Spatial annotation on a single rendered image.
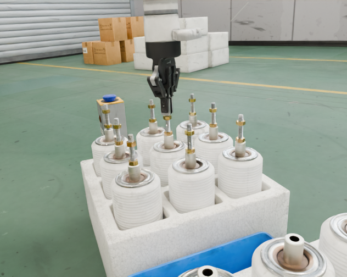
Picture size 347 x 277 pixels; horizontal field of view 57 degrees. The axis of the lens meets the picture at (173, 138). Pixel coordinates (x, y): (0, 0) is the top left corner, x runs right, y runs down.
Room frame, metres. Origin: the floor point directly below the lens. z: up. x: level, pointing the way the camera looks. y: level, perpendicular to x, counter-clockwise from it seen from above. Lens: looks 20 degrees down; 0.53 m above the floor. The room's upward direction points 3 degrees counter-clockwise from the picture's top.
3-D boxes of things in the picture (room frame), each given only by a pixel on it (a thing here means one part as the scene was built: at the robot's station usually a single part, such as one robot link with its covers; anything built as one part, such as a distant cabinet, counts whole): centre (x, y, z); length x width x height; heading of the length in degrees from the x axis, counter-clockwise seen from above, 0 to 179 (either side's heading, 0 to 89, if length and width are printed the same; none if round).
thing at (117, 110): (0.95, 0.19, 0.16); 0.07 x 0.07 x 0.31; 21
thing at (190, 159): (0.59, -0.03, 0.26); 0.02 x 0.02 x 0.03
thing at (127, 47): (4.82, 0.63, 0.15); 0.30 x 0.24 x 0.30; 48
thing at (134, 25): (4.97, 0.52, 0.45); 0.30 x 0.24 x 0.30; 46
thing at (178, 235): (0.70, 0.01, 0.09); 0.39 x 0.39 x 0.18; 21
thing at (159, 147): (0.70, 0.01, 0.25); 0.08 x 0.08 x 0.01
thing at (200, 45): (3.66, -0.17, 0.27); 0.39 x 0.39 x 0.18; 49
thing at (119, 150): (0.66, 0.12, 0.26); 0.02 x 0.02 x 0.03
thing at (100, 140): (0.77, 0.16, 0.25); 0.08 x 0.08 x 0.01
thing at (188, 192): (0.59, -0.03, 0.16); 0.10 x 0.10 x 0.18
